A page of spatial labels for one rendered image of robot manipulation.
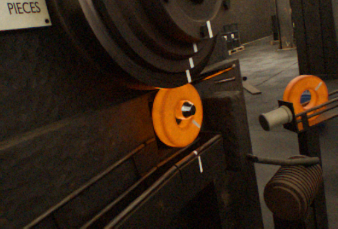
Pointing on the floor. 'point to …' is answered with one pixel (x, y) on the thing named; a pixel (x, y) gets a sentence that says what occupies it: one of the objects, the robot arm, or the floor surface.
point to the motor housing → (293, 195)
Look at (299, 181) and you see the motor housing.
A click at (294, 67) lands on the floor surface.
